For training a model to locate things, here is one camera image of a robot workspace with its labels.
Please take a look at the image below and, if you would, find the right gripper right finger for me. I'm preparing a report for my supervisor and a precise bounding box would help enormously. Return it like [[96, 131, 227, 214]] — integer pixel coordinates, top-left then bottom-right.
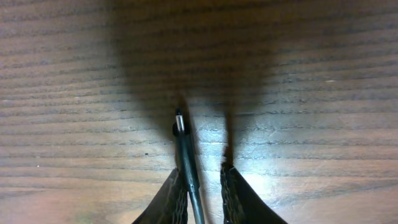
[[220, 162, 287, 224]]

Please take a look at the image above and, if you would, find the black USB charging cable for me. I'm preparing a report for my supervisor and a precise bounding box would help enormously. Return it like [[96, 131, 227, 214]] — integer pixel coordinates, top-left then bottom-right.
[[172, 107, 206, 224]]

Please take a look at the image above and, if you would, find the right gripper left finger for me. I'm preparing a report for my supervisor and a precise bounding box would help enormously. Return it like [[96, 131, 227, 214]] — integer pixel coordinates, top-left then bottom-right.
[[132, 168, 188, 224]]

